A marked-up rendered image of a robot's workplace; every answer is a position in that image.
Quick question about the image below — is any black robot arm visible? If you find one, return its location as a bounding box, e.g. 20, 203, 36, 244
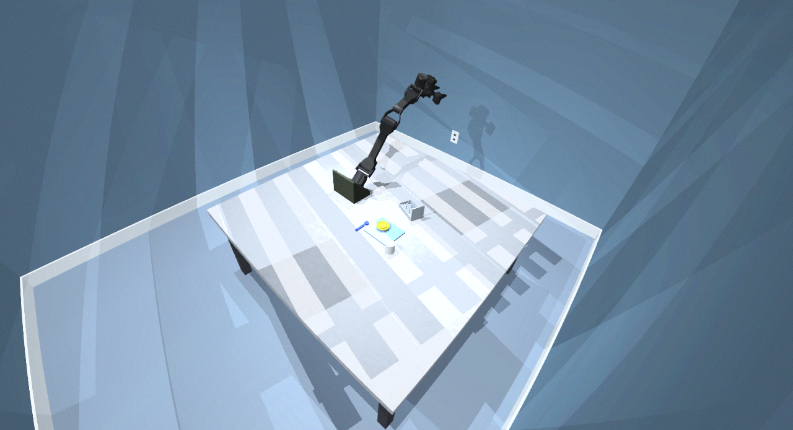
350, 73, 437, 187

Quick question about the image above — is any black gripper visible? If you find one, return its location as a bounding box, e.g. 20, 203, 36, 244
422, 85, 447, 105

